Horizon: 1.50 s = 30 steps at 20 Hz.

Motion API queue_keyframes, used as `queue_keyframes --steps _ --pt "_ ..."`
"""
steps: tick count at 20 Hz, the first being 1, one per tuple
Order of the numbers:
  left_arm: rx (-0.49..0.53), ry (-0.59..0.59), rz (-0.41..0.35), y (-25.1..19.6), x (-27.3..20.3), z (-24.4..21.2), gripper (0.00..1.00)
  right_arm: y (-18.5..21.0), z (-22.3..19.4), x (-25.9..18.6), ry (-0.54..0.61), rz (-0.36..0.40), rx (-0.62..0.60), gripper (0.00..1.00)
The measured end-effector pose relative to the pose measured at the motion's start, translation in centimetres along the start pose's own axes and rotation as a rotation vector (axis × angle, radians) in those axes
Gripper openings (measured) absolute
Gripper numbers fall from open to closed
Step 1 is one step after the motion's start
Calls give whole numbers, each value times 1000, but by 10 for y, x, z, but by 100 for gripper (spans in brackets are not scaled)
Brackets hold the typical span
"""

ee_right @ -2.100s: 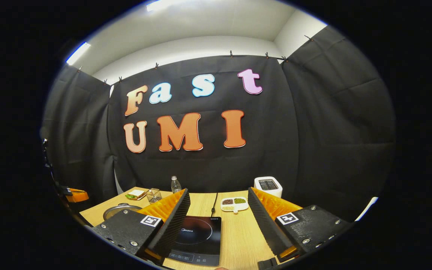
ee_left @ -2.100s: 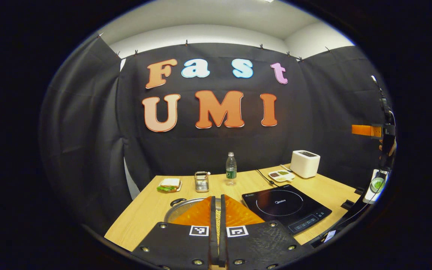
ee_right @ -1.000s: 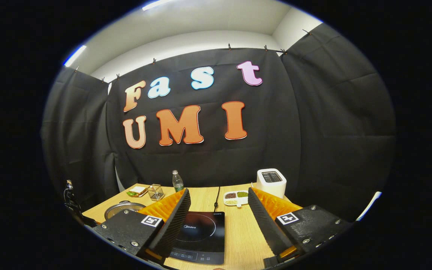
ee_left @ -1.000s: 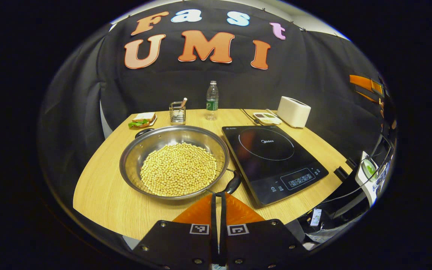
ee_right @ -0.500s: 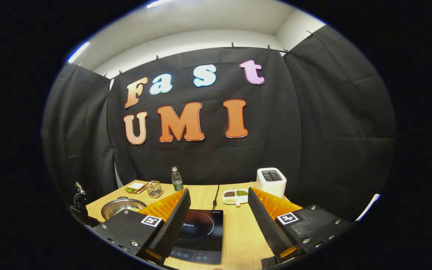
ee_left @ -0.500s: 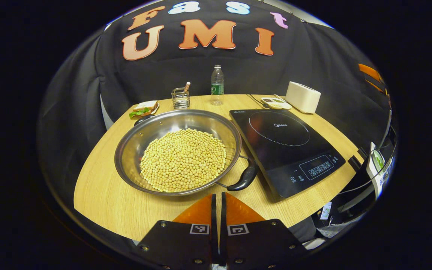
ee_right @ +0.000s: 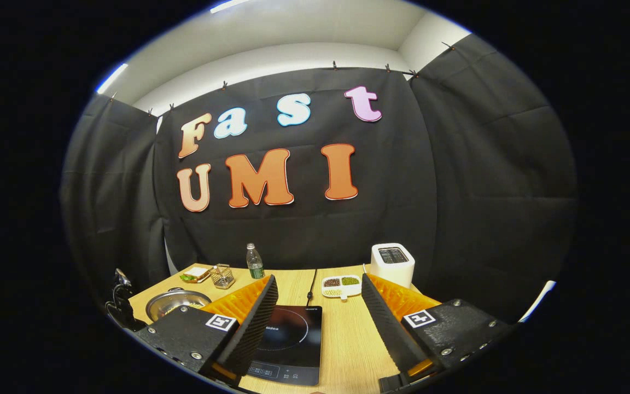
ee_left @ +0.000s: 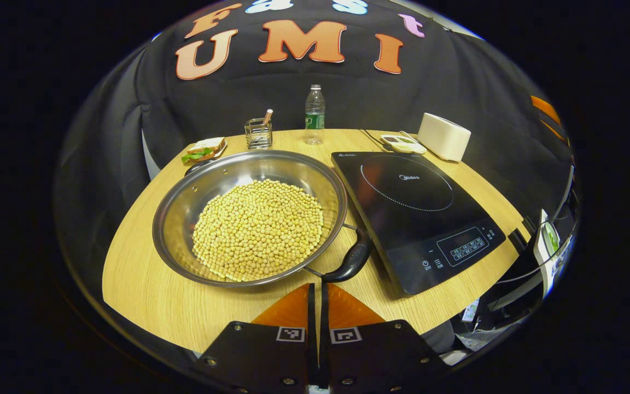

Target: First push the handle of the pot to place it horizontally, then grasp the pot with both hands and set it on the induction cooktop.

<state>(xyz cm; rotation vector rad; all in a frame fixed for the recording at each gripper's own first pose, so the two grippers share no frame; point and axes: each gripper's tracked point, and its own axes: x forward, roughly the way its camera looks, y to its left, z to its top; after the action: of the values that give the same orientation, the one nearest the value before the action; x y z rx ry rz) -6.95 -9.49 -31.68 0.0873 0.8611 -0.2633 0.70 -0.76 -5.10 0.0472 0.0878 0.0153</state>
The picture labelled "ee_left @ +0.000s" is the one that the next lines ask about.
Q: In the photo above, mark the pink metallic stick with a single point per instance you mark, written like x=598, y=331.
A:
x=267, y=116

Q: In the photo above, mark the black induction cooktop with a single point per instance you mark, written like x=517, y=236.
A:
x=402, y=241

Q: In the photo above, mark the clear plastic water bottle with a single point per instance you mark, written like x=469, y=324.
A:
x=315, y=117

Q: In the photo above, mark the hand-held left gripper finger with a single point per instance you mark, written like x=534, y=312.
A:
x=324, y=328
x=311, y=328

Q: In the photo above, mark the white sectioned dish with beans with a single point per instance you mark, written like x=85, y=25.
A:
x=402, y=144

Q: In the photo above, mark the pile of yellow soybeans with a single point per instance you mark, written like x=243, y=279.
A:
x=257, y=230

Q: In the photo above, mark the white box appliance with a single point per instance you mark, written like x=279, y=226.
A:
x=443, y=137

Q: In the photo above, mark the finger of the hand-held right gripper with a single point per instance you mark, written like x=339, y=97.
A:
x=555, y=132
x=547, y=110

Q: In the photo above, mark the sandwich on white plate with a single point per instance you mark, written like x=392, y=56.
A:
x=204, y=148

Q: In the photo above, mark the white spoon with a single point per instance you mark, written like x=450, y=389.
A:
x=409, y=134

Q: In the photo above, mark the black backdrop cloth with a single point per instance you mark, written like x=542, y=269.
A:
x=457, y=82

